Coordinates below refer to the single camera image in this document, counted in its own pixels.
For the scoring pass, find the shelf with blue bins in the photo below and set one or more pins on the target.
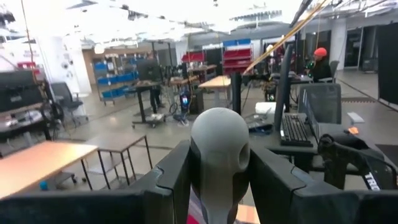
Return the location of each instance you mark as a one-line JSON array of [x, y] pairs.
[[107, 79]]

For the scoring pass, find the grey mesh office chair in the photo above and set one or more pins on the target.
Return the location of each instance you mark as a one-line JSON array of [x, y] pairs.
[[323, 102]]

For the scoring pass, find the black computer monitor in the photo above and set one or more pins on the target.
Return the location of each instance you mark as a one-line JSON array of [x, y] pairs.
[[18, 90]]

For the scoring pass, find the light wooden table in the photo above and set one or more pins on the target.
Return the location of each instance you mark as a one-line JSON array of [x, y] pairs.
[[183, 80], [214, 82]]

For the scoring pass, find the white paper pad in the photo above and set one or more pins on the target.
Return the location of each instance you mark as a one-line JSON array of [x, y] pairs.
[[354, 117]]

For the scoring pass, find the black keyboard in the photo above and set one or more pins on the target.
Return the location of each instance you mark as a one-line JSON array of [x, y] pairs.
[[293, 130]]

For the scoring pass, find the red bin rack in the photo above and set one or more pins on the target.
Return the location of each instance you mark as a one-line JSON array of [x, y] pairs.
[[192, 57], [236, 56]]

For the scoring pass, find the black standing desk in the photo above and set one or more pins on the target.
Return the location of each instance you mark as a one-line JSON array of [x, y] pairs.
[[141, 102]]

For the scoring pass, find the blue ball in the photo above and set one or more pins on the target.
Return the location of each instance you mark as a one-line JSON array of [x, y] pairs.
[[43, 185]]

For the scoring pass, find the black workstation desk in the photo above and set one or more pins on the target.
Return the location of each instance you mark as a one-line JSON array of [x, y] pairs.
[[267, 140]]

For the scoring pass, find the light wooden desk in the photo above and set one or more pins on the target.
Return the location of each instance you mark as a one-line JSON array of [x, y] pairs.
[[37, 165]]

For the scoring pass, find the person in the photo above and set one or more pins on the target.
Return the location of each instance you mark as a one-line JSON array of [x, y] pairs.
[[156, 96], [320, 70]]

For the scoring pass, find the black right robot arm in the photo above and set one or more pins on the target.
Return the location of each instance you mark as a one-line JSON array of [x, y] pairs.
[[342, 155]]

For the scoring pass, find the white pillar with sensors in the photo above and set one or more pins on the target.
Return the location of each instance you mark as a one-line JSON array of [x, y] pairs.
[[53, 62]]

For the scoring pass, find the black partition panel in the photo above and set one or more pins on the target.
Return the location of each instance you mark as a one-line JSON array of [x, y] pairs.
[[388, 62]]

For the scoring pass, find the black office chair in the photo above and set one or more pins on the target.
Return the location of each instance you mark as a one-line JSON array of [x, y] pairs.
[[63, 93]]

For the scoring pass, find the small orange object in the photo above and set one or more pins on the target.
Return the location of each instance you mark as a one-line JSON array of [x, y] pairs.
[[353, 130]]

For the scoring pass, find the black computer tower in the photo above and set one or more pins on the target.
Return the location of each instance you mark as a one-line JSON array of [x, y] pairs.
[[196, 102]]

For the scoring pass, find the black vertical post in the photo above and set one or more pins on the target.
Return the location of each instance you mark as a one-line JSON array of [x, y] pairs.
[[236, 93]]

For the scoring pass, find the black desk monitor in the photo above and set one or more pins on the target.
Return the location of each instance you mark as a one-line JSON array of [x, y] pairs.
[[284, 93]]

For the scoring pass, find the white box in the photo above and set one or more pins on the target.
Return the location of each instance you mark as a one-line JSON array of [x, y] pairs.
[[264, 107]]

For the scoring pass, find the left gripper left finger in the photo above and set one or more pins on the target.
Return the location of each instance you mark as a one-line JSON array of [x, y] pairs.
[[168, 199]]

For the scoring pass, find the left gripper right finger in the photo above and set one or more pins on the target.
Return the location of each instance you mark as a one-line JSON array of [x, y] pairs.
[[280, 202]]

